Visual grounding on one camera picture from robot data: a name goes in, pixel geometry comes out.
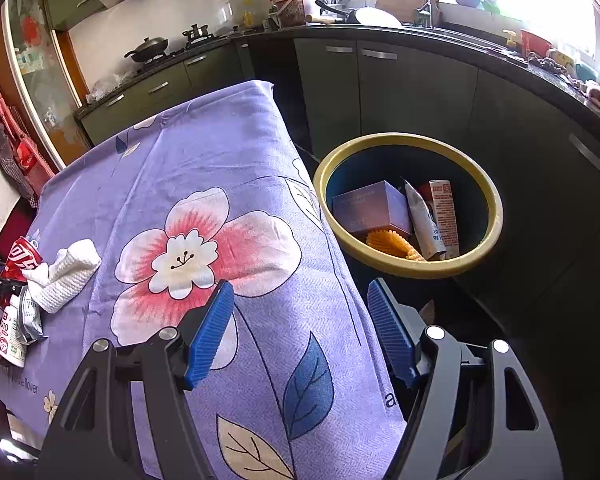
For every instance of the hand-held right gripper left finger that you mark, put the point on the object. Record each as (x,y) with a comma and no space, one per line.
(207,340)

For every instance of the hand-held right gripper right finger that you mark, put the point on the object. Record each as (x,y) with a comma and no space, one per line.
(390,332)

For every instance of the white squeeze tube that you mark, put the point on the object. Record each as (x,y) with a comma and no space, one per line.
(422,225)

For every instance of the purple box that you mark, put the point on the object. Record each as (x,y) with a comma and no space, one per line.
(367,205)

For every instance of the red and white carton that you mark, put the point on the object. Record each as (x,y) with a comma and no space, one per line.
(447,215)

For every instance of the yellow-rimmed dark bin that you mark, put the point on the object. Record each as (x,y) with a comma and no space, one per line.
(415,139)

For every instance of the crushed red can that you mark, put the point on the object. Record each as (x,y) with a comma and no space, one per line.
(22,255)

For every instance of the silver foil pouch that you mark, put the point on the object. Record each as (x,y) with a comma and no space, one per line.
(30,317)

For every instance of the small white bottle red label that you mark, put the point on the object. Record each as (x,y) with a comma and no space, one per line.
(10,332)

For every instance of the red chair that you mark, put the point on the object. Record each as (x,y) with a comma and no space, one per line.
(15,225)

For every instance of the white waffle cloth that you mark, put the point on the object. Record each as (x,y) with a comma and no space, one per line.
(65,275)

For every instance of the red checked apron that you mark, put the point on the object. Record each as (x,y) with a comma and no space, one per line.
(17,155)

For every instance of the purple floral tablecloth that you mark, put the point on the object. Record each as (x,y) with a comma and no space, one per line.
(195,160)

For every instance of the glass door with flower print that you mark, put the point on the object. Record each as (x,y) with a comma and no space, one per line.
(40,70)

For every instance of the clear plastic bags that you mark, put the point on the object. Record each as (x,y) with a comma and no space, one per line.
(107,87)

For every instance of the green base cabinets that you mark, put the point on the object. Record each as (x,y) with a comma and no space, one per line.
(405,90)

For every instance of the black wok with lid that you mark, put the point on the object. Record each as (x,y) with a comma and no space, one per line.
(147,49)

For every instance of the gas stove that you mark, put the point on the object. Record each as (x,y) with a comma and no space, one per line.
(180,52)

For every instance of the steel sink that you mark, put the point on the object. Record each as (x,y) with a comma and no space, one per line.
(455,35)

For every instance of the small black pot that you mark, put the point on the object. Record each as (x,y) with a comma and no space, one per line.
(197,34)

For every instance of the white plate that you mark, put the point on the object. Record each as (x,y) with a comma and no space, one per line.
(377,17)

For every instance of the yellow tap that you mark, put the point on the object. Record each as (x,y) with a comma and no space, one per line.
(510,39)

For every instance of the wooden rolling pin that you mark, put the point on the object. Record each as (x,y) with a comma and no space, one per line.
(322,19)

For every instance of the red cup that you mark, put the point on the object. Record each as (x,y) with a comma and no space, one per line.
(535,42)

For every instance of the yellow bottle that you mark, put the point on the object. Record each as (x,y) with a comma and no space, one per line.
(248,17)

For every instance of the white plastic bucket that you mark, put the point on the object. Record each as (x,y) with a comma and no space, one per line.
(295,7)

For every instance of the blue bowl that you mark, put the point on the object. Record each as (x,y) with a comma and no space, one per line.
(467,0)

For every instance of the green plastic basket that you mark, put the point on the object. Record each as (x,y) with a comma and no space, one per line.
(490,5)

